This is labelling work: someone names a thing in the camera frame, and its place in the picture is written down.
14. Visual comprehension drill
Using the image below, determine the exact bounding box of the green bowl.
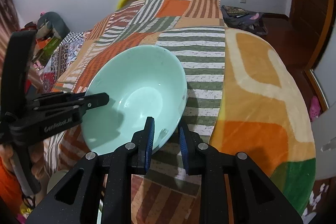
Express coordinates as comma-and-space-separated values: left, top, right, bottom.
81, 46, 188, 155

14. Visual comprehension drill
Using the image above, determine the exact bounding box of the pink bowl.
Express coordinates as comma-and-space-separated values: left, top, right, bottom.
47, 169, 68, 194

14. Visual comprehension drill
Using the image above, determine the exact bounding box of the person left hand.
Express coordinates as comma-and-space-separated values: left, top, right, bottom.
1, 141, 45, 181

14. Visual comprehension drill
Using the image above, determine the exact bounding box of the green cardboard box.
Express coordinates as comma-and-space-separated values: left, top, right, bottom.
33, 36, 61, 66

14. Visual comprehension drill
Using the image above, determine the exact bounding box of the patterned quilt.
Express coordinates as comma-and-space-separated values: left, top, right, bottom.
34, 32, 89, 93

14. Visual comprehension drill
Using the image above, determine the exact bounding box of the grey plush toy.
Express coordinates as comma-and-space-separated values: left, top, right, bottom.
36, 11, 70, 40

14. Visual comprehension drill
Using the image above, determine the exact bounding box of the striped curtain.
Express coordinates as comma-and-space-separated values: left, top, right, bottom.
0, 0, 20, 72

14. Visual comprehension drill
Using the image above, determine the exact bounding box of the striped patchwork blanket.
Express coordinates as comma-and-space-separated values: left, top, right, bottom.
52, 0, 315, 213

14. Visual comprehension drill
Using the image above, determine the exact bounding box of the dark bag on floor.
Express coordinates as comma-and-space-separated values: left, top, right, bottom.
221, 5, 268, 36

